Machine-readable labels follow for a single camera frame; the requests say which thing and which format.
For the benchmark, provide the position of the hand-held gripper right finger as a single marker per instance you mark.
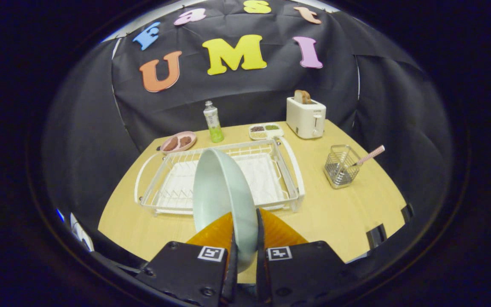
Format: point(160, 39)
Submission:
point(262, 277)

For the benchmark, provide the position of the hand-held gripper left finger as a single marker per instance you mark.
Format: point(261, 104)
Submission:
point(230, 277)

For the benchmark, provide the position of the pale green plate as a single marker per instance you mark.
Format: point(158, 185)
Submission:
point(222, 200)

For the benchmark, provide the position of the pink plate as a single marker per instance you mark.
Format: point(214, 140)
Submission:
point(179, 143)

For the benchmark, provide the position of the black table clamp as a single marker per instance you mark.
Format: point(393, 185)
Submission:
point(375, 236)
point(407, 213)

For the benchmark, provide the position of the brown food piece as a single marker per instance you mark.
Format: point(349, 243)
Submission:
point(170, 144)
point(185, 140)

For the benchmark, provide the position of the white divided snack tray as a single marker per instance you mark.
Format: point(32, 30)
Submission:
point(266, 131)

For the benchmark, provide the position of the clear bottle with green liquid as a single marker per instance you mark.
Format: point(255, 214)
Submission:
point(213, 121)

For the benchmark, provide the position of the cream toaster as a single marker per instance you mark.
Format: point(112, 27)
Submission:
point(305, 119)

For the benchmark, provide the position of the black backdrop cloth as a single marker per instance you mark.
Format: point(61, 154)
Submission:
point(237, 98)

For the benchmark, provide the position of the brown bread slice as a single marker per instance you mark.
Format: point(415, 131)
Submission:
point(303, 97)

